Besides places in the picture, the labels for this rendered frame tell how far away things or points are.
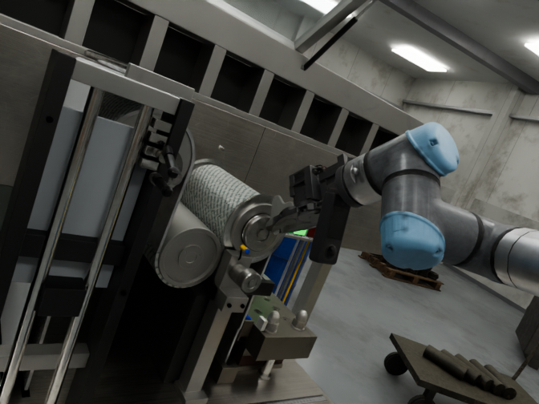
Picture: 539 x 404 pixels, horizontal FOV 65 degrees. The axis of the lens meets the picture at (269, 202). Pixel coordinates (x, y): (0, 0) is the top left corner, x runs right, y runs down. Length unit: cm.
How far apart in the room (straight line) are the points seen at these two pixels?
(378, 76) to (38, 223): 1198
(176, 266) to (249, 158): 47
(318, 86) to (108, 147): 80
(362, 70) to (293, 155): 1087
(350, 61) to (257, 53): 1079
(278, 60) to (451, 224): 73
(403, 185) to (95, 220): 40
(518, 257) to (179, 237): 51
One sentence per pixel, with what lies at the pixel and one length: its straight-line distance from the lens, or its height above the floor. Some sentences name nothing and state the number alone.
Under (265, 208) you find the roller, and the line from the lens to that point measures 81.
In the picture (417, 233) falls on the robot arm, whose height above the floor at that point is 140.
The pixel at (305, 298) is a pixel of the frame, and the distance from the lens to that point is 180.
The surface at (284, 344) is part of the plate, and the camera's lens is 99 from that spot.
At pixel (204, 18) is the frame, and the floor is 162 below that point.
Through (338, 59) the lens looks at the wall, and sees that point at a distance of 1170.
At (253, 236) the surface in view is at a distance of 80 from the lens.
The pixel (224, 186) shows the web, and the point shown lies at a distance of 88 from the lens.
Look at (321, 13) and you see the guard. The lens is 114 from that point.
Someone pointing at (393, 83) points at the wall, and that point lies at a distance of 1265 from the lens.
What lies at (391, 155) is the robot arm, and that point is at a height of 147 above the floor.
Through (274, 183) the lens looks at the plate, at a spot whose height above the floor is 130.
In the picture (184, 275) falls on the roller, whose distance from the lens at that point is 80.
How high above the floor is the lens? 145
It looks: 10 degrees down
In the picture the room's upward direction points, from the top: 22 degrees clockwise
